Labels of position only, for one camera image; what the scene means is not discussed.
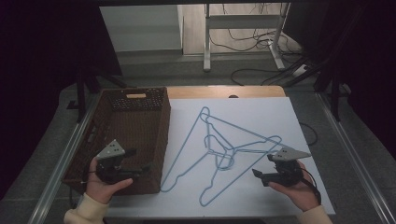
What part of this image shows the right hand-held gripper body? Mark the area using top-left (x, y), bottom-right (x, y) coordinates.
top-left (262, 147), bottom-right (312, 188)

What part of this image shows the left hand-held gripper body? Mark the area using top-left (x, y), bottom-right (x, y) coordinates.
top-left (95, 139), bottom-right (139, 185)

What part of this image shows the blue wire hanger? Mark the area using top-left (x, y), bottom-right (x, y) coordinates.
top-left (160, 106), bottom-right (236, 192)
top-left (200, 111), bottom-right (283, 172)
top-left (199, 134), bottom-right (283, 208)

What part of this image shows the brown wicker basket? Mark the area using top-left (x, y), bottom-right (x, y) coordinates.
top-left (62, 86), bottom-right (172, 196)

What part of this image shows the person's right hand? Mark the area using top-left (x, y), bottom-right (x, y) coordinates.
top-left (268, 161), bottom-right (321, 213)

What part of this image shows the person's left hand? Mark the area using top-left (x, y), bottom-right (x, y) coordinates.
top-left (85, 157), bottom-right (134, 204)

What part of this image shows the white board mat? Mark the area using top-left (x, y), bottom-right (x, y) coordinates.
top-left (106, 96), bottom-right (336, 218)

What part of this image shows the black metal stand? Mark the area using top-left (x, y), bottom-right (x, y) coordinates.
top-left (313, 60), bottom-right (353, 122)
top-left (66, 66), bottom-right (129, 124)

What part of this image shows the white power strip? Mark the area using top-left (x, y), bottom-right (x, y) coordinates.
top-left (292, 63), bottom-right (310, 78)

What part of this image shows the dark curtain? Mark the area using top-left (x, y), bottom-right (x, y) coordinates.
top-left (0, 0), bottom-right (123, 200)
top-left (283, 0), bottom-right (396, 161)

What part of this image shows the white panel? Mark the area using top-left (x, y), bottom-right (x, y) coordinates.
top-left (99, 4), bottom-right (185, 53)

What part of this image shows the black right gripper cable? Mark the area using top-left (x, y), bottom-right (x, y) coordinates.
top-left (298, 167), bottom-right (322, 206)

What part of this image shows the thin black cable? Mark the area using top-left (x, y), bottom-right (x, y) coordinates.
top-left (299, 121), bottom-right (319, 147)

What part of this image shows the black looped floor cable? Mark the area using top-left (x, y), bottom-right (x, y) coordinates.
top-left (230, 67), bottom-right (302, 87)

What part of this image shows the tangle of black floor cables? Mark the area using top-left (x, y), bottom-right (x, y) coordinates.
top-left (207, 3), bottom-right (303, 54)

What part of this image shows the white desk frame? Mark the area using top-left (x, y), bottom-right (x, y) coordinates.
top-left (203, 3), bottom-right (291, 73)

